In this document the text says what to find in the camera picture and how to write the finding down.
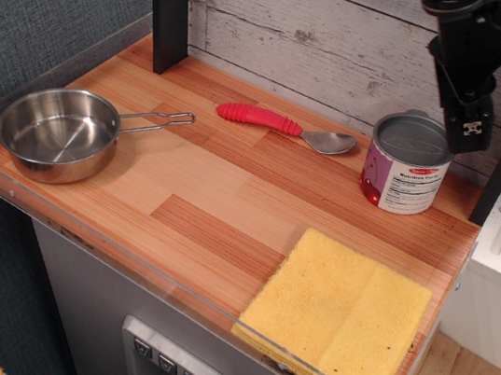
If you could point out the yellow folded cloth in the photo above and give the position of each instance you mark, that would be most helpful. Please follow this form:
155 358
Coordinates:
329 310

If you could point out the toy tin can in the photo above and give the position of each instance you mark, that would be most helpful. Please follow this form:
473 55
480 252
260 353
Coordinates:
406 162

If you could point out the clear acrylic guard rail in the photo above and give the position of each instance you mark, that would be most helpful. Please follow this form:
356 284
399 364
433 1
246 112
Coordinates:
36 209

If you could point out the black vertical post left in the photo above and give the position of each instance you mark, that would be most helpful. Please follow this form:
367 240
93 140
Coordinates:
170 33

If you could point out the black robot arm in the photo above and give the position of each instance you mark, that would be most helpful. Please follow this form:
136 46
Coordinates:
437 8

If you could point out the red handled metal spoon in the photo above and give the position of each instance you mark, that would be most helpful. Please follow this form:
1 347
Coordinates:
329 143

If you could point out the stainless steel pot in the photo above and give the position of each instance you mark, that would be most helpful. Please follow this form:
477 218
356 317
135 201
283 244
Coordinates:
62 136

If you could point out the grey toy fridge cabinet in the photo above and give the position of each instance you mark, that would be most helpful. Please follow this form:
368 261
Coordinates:
117 324

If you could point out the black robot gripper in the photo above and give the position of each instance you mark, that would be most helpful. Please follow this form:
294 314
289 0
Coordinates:
467 52

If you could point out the silver dispenser button panel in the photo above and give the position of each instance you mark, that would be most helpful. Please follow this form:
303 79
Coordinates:
147 352

